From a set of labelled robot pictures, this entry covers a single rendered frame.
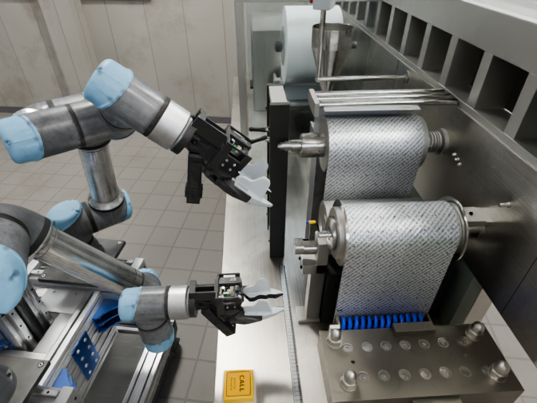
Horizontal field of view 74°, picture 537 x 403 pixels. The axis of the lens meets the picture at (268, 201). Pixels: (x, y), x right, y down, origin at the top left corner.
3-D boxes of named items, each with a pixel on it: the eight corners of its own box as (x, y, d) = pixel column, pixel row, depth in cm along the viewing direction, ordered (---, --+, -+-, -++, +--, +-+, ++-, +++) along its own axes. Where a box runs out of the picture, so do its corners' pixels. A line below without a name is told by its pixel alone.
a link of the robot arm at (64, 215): (52, 237, 127) (37, 206, 119) (91, 221, 134) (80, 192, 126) (61, 256, 120) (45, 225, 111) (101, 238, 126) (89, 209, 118)
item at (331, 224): (324, 214, 83) (332, 217, 75) (333, 213, 83) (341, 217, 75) (325, 246, 83) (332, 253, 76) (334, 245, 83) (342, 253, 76)
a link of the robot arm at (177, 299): (171, 326, 80) (177, 297, 87) (192, 325, 80) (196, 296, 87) (165, 305, 76) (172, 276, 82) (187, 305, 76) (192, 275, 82)
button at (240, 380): (224, 374, 89) (224, 369, 88) (252, 373, 89) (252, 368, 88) (224, 404, 83) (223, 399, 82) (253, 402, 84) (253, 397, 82)
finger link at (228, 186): (251, 201, 64) (211, 172, 61) (245, 207, 64) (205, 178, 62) (253, 189, 68) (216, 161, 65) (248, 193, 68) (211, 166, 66)
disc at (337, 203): (328, 234, 90) (334, 185, 81) (330, 234, 90) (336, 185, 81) (340, 280, 78) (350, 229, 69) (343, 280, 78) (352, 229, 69)
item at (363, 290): (333, 317, 88) (343, 265, 77) (426, 313, 90) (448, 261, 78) (334, 319, 88) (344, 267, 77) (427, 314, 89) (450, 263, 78)
